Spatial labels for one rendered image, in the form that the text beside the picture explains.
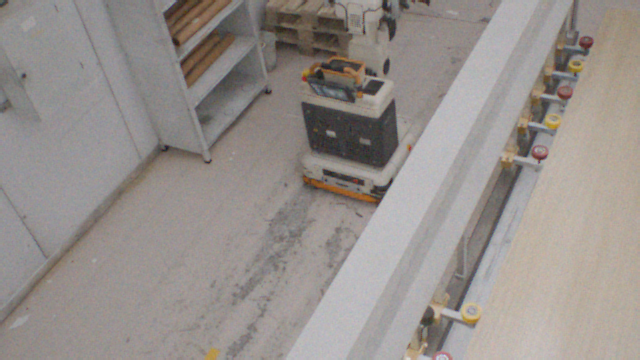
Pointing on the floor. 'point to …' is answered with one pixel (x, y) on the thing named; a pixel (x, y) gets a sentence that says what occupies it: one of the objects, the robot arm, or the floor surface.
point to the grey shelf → (245, 76)
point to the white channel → (416, 194)
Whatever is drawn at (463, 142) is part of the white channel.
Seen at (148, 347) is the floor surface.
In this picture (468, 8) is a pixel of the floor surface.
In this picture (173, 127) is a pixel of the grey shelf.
